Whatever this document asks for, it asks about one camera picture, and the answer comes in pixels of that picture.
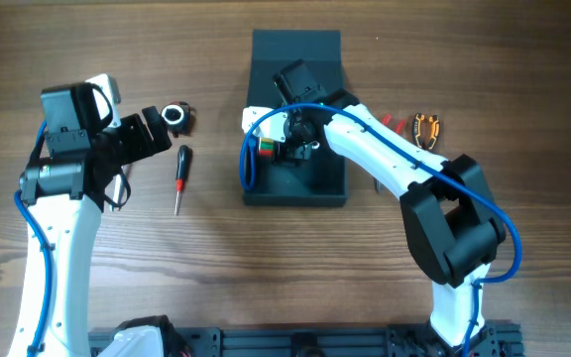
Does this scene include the black red screwdriver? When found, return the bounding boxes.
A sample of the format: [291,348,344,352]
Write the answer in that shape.
[174,145,193,216]

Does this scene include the dark teal hinged box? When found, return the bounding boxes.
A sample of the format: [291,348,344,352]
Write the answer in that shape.
[240,30,348,207]

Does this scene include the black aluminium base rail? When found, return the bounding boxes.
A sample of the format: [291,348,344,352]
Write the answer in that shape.
[89,320,525,357]

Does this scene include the orange black pliers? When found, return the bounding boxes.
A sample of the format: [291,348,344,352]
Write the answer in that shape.
[411,113,440,152]

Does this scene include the red handled wire stripper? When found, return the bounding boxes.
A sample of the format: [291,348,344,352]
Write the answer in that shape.
[373,113,408,194]

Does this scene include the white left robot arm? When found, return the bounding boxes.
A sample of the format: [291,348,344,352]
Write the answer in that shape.
[8,74,171,356]

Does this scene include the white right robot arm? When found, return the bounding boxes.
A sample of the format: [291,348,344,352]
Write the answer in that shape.
[273,59,506,347]

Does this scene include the clear precision screwdriver set case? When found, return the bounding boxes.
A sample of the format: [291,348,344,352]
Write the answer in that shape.
[258,138,276,157]

